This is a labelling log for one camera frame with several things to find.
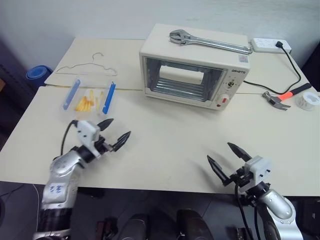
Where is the cream toaster oven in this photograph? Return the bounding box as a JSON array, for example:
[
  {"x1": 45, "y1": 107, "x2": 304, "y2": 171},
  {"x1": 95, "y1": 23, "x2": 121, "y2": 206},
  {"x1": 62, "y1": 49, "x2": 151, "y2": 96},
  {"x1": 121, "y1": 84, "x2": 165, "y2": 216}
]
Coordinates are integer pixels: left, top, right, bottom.
[{"x1": 139, "y1": 23, "x2": 252, "y2": 112}]

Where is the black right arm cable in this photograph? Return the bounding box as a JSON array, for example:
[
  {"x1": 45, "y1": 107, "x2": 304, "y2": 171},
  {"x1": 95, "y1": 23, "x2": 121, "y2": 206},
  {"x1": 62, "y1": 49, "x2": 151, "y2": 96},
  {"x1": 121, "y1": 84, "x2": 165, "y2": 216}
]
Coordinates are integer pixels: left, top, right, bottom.
[{"x1": 234, "y1": 184, "x2": 266, "y2": 240}]

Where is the clear container with blue clips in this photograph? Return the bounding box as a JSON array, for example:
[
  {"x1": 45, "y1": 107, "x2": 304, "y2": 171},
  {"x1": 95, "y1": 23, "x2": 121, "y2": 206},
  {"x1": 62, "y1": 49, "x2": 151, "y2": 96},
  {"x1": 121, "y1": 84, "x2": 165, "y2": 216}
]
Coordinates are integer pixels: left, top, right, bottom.
[{"x1": 58, "y1": 76, "x2": 117, "y2": 121}]

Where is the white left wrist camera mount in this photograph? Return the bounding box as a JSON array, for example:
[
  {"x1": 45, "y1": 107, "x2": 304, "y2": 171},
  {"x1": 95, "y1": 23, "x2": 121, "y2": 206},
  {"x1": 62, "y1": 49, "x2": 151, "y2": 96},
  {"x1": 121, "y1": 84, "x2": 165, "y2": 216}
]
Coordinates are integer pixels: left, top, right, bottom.
[{"x1": 76, "y1": 120, "x2": 102, "y2": 160}]

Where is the white power strip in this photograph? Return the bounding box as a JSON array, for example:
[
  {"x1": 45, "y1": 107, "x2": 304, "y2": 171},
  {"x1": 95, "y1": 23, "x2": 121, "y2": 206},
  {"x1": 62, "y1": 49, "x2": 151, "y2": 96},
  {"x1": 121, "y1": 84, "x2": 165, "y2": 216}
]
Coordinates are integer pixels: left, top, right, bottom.
[{"x1": 250, "y1": 37, "x2": 293, "y2": 54}]

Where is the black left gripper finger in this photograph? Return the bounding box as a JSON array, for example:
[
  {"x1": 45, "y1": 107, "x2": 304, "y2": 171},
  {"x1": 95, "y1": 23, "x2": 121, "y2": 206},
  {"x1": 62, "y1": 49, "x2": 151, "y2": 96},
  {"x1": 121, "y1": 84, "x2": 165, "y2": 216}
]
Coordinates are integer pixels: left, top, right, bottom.
[
  {"x1": 97, "y1": 118, "x2": 115, "y2": 132},
  {"x1": 110, "y1": 130, "x2": 132, "y2": 153}
]

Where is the white round oven timer knob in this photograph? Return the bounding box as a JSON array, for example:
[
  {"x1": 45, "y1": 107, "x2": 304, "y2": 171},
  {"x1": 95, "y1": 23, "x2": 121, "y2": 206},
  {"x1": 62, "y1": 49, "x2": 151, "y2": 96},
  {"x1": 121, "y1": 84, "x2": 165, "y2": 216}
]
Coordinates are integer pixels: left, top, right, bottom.
[{"x1": 214, "y1": 93, "x2": 231, "y2": 110}]

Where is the black power cord with plug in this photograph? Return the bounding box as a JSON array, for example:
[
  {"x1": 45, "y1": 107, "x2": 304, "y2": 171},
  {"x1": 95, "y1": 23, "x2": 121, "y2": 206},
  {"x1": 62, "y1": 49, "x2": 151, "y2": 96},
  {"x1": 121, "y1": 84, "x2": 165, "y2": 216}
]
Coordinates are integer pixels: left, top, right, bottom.
[{"x1": 243, "y1": 41, "x2": 302, "y2": 96}]

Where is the hammer with orange black handle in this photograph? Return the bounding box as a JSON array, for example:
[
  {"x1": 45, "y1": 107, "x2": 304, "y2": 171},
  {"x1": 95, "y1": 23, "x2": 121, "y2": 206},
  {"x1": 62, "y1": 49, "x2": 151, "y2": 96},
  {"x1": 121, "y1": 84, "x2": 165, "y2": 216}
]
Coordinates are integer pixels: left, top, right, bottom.
[{"x1": 261, "y1": 83, "x2": 313, "y2": 112}]

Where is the thin wire clothes hanger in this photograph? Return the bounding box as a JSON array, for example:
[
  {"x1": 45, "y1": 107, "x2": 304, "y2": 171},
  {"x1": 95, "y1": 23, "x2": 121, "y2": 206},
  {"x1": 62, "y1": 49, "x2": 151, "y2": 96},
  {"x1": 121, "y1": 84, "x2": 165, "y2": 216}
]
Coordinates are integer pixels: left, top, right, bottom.
[{"x1": 55, "y1": 51, "x2": 119, "y2": 77}]

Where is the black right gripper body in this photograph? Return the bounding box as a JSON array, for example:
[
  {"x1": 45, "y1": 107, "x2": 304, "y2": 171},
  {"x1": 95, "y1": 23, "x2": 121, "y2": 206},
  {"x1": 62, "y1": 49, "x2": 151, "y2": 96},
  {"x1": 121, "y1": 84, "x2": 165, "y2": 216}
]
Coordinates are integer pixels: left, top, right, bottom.
[{"x1": 229, "y1": 165, "x2": 254, "y2": 189}]

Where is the glass oven door white handle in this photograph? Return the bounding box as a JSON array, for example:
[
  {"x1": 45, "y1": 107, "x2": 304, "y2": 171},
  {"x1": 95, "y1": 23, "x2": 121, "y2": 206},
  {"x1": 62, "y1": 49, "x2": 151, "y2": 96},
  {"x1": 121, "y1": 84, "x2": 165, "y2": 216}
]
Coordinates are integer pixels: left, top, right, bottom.
[{"x1": 142, "y1": 55, "x2": 226, "y2": 104}]

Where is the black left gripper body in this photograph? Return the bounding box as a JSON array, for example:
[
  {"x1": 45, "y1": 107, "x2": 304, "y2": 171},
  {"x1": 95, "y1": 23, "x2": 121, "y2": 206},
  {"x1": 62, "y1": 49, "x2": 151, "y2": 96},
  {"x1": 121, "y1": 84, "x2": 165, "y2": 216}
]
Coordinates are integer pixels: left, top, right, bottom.
[{"x1": 94, "y1": 136, "x2": 116, "y2": 154}]

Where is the large silver adjustable wrench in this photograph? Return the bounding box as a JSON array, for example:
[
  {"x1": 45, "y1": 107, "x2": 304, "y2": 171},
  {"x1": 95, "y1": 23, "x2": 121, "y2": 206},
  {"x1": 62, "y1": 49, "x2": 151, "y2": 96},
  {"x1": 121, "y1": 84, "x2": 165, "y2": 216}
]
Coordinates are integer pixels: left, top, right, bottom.
[{"x1": 169, "y1": 29, "x2": 253, "y2": 55}]

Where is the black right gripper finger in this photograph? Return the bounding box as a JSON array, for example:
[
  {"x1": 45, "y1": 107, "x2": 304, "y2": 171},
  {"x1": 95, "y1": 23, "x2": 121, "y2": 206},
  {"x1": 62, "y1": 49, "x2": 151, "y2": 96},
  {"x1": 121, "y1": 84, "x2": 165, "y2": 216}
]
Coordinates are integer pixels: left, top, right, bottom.
[
  {"x1": 226, "y1": 142, "x2": 253, "y2": 164},
  {"x1": 206, "y1": 154, "x2": 235, "y2": 187}
]

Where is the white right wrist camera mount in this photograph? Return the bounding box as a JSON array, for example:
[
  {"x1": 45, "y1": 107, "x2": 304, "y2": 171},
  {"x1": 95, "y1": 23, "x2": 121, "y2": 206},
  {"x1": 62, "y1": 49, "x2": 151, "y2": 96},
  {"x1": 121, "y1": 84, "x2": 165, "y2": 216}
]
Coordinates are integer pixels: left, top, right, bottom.
[{"x1": 238, "y1": 155, "x2": 273, "y2": 194}]

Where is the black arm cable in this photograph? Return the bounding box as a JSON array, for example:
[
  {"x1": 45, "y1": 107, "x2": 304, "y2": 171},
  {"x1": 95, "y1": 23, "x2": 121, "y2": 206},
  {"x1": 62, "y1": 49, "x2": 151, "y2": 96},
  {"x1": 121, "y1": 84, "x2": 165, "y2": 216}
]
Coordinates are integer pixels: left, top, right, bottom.
[
  {"x1": 234, "y1": 184, "x2": 266, "y2": 240},
  {"x1": 60, "y1": 119, "x2": 80, "y2": 156}
]

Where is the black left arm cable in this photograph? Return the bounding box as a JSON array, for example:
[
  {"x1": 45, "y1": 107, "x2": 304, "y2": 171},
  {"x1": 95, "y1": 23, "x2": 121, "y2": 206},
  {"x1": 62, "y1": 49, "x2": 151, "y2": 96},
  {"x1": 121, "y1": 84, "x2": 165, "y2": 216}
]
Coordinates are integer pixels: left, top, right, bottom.
[{"x1": 60, "y1": 119, "x2": 80, "y2": 156}]

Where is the clear tape roll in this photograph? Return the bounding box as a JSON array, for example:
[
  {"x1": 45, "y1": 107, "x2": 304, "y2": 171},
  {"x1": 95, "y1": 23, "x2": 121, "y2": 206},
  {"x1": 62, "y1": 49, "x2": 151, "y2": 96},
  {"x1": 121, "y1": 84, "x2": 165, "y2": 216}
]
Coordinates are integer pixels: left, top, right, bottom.
[{"x1": 295, "y1": 90, "x2": 320, "y2": 111}]

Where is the blue rolled mat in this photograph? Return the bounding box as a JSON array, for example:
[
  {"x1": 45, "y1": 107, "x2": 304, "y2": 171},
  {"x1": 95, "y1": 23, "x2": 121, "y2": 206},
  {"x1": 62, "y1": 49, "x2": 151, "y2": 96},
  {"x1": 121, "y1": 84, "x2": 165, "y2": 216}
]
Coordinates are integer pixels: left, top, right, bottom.
[{"x1": 25, "y1": 65, "x2": 54, "y2": 81}]

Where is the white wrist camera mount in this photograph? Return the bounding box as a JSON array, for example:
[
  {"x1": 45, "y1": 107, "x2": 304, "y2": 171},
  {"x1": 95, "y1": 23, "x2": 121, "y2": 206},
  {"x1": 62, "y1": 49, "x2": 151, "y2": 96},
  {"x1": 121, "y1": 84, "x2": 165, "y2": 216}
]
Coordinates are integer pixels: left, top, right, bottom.
[
  {"x1": 76, "y1": 120, "x2": 102, "y2": 160},
  {"x1": 238, "y1": 155, "x2": 273, "y2": 194}
]

